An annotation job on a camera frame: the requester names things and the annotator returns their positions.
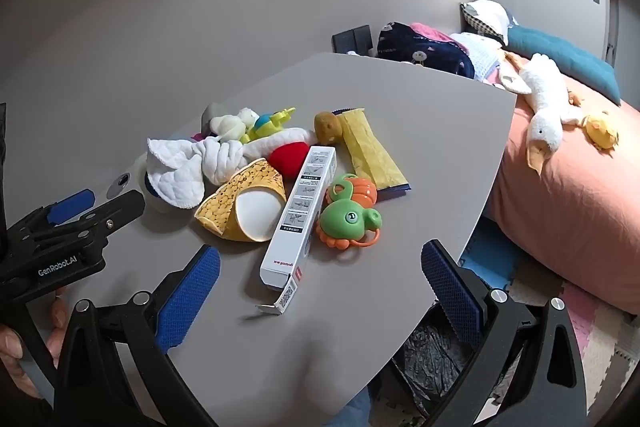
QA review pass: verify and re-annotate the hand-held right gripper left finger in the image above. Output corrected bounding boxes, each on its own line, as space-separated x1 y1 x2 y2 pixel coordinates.
52 244 221 427

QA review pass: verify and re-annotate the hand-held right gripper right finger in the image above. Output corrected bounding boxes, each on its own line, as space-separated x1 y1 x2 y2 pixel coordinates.
421 239 588 427

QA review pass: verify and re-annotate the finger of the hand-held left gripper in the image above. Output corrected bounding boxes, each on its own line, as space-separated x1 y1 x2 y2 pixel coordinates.
55 190 146 244
7 189 96 240

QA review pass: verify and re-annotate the brown plush toy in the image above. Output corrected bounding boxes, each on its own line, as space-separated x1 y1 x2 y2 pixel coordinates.
314 111 345 146

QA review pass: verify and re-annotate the person's left hand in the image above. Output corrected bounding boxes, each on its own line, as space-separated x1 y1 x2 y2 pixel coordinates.
0 287 68 400

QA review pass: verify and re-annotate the white quilted cloth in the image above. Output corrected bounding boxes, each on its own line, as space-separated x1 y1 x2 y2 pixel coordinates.
146 138 248 210

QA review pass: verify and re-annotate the bin with black bag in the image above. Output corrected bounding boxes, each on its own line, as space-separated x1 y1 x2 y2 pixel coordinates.
390 302 501 427

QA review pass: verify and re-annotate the long white cardboard box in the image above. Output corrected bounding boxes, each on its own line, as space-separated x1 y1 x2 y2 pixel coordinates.
256 146 337 315

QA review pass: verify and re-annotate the green orange turtle rattle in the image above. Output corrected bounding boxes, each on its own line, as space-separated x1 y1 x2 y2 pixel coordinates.
314 173 385 250

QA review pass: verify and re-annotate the grey cup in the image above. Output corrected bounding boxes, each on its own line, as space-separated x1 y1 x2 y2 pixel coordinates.
201 103 223 135

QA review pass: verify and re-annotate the white plush toy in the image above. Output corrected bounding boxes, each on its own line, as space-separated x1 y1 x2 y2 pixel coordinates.
209 107 317 160

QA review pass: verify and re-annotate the bed with orange sheet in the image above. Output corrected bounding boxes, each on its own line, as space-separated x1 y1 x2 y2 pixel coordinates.
482 67 640 315

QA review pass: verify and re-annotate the pastel foam floor mat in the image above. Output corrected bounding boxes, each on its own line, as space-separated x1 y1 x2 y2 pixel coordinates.
460 227 640 408

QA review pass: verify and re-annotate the person's leg in jeans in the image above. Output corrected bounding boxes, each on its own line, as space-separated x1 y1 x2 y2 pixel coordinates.
320 389 373 427

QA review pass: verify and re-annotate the yellow wipes packet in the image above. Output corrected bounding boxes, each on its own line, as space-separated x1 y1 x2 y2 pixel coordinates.
334 107 412 196

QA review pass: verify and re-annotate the red plush ball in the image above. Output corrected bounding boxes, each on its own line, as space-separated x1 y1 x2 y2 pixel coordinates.
269 142 312 180

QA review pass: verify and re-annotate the yellow plastic toy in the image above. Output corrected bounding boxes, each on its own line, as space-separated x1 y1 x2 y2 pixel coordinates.
240 107 297 145

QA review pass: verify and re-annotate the white goose plush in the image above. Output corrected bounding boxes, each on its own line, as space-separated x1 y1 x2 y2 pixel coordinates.
500 52 588 178

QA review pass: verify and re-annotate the yellow chick plush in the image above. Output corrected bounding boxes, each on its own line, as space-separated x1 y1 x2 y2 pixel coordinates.
582 111 621 152

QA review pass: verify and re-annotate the white waffle blanket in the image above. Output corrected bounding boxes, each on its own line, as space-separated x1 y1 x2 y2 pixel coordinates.
450 32 506 82

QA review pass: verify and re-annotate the navy printed blanket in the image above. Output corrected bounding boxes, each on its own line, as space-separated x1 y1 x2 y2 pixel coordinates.
376 22 476 80

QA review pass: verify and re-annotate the teal pillow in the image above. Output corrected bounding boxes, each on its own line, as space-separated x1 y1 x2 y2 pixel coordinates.
507 24 622 108

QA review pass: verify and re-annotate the pink cloth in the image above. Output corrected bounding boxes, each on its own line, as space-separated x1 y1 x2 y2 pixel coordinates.
411 23 453 45

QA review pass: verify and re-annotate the checkered pillow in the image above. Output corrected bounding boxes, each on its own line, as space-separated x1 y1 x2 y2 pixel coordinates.
460 0 513 48

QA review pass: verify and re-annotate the grey cable grommet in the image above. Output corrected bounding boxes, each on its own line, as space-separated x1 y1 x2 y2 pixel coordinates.
106 172 132 196

